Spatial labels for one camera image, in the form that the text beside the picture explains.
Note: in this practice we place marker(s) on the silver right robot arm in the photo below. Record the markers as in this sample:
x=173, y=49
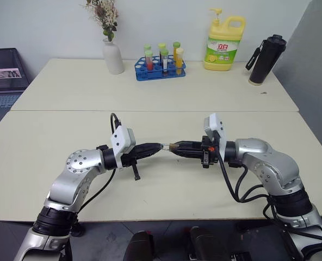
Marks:
x=259, y=152

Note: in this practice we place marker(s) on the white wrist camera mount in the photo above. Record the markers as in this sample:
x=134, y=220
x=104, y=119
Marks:
x=215, y=125
x=121, y=140

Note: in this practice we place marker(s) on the pale-green-capped short tube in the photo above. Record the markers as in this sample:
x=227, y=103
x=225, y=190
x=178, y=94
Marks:
x=147, y=46

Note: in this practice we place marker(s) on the yellow-capped tube with orange liquid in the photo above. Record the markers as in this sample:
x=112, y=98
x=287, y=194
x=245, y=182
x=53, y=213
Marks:
x=179, y=61

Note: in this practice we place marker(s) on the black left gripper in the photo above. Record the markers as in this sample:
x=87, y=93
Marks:
x=131, y=159

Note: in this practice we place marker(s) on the green-capped tube with orange liquid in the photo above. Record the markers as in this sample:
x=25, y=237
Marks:
x=176, y=51

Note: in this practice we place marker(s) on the dried flower bunch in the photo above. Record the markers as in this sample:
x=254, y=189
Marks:
x=104, y=13

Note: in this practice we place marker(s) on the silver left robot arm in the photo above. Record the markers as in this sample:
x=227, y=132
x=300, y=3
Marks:
x=79, y=163

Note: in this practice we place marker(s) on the dark grey laptop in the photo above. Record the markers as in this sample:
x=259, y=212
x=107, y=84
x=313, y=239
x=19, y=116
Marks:
x=3, y=70

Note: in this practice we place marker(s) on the yellow dish soap pump bottle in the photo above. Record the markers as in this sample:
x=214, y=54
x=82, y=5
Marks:
x=220, y=49

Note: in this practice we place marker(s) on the blue test tube rack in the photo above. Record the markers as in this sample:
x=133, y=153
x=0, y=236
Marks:
x=144, y=73

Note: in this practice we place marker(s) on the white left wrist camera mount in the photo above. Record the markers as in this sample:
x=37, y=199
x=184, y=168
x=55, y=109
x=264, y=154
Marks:
x=121, y=140

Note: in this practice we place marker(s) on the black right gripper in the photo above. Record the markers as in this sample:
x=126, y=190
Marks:
x=208, y=156

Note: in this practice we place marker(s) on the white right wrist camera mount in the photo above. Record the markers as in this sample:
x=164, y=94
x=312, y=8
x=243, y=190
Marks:
x=215, y=125

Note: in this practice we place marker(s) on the dark rounded shape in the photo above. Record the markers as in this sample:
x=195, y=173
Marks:
x=204, y=243
x=139, y=244

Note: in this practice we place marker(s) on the green-capped tube with red liquid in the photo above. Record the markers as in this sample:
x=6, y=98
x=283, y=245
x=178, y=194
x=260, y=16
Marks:
x=149, y=61

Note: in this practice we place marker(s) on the green-capped tube with white label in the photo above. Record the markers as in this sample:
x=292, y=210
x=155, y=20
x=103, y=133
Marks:
x=165, y=63

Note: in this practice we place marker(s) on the white ceramic vase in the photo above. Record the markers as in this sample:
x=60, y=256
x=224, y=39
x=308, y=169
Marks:
x=113, y=58

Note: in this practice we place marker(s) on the pale-green-capped tube with dark liquid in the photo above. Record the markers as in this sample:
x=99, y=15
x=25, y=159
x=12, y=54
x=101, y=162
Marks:
x=161, y=50

